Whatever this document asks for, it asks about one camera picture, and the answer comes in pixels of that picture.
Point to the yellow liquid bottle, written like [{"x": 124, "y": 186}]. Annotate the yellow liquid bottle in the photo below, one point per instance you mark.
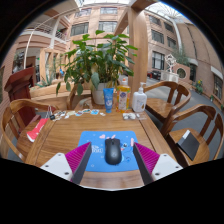
[{"x": 123, "y": 98}]

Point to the small black clip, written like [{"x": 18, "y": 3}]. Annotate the small black clip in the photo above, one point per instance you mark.
[{"x": 52, "y": 117}]

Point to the white sculpture on plinth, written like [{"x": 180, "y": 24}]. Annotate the white sculpture on plinth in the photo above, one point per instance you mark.
[{"x": 170, "y": 75}]

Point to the agave plant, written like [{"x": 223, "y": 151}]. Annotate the agave plant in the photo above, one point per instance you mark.
[{"x": 46, "y": 81}]

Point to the blue squeeze tube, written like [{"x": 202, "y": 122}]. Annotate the blue squeeze tube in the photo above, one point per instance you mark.
[{"x": 108, "y": 100}]

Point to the green potted plant white pot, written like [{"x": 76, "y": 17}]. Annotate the green potted plant white pot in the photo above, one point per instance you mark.
[{"x": 96, "y": 60}]

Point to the dark red wooden pedestal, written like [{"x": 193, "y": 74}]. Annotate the dark red wooden pedestal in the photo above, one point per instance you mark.
[{"x": 20, "y": 86}]

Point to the long wooden planter box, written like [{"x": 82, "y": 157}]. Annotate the long wooden planter box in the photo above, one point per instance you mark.
[{"x": 46, "y": 91}]

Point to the black notebook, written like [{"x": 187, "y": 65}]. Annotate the black notebook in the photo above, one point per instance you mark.
[{"x": 188, "y": 145}]

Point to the red and white bag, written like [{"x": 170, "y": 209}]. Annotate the red and white bag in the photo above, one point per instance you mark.
[{"x": 36, "y": 130}]

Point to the wooden armchair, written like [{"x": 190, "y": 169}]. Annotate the wooden armchair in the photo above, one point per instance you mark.
[
  {"x": 160, "y": 108},
  {"x": 196, "y": 110},
  {"x": 10, "y": 126},
  {"x": 71, "y": 98}
]

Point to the white pump bottle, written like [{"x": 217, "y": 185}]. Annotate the white pump bottle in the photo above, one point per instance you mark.
[{"x": 139, "y": 101}]

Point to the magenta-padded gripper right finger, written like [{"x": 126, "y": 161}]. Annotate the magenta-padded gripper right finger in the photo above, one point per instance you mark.
[{"x": 160, "y": 165}]

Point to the blue printed mouse pad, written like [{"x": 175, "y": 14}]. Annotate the blue printed mouse pad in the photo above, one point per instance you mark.
[{"x": 98, "y": 156}]

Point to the black computer mouse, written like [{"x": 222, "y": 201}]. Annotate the black computer mouse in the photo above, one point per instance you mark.
[{"x": 113, "y": 151}]

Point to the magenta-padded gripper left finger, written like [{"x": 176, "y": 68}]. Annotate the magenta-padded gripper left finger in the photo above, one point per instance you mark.
[{"x": 61, "y": 165}]

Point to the small white plastic case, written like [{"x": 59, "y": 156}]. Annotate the small white plastic case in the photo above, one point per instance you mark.
[{"x": 129, "y": 116}]

